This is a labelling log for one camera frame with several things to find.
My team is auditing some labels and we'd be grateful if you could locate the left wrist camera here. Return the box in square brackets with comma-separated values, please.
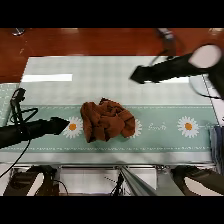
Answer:
[9, 87, 40, 126]

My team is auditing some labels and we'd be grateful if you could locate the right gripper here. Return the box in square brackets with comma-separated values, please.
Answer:
[129, 65, 158, 85]

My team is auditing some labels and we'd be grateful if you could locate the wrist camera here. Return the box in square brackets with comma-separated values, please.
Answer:
[9, 87, 40, 126]
[148, 28, 180, 66]

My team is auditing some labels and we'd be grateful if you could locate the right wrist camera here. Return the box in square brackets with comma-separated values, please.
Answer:
[148, 28, 180, 66]

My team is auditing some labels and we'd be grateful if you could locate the silver frame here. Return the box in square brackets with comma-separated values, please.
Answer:
[0, 161, 224, 197]

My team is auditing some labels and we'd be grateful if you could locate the black cable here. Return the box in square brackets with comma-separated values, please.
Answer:
[104, 171, 126, 197]
[0, 139, 32, 179]
[188, 75, 223, 101]

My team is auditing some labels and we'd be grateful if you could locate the blue garment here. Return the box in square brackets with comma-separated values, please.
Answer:
[208, 125, 224, 175]

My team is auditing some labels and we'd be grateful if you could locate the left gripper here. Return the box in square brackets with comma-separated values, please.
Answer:
[49, 116, 71, 136]

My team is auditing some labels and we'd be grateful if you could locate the brown garment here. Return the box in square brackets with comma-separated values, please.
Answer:
[79, 97, 136, 144]

